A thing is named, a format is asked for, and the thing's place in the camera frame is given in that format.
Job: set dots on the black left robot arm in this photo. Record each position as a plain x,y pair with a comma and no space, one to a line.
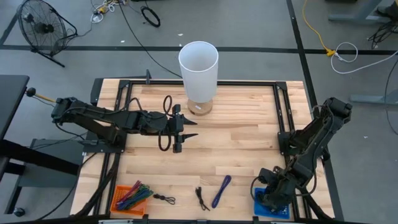
102,115

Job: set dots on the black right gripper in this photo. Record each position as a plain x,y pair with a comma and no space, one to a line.
276,186

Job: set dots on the white shade wooden base lamp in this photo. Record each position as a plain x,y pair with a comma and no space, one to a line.
199,71

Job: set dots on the orange plastic basket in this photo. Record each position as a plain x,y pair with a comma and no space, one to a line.
136,209

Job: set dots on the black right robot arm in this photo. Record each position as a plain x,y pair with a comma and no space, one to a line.
314,143

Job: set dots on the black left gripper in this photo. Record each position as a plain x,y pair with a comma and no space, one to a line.
176,127

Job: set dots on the black floor fan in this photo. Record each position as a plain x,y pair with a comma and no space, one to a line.
43,28

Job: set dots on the blue plastic basket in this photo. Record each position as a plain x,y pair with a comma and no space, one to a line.
273,214

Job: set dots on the person's foot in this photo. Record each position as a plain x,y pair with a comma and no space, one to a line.
388,11

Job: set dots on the black side desk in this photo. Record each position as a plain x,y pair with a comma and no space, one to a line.
12,99

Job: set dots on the black aluminium table frame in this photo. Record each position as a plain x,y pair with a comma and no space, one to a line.
248,83

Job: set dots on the grey desk leg frame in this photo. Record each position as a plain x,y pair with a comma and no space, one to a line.
357,17

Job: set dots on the grey desk foot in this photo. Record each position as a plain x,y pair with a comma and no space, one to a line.
373,99

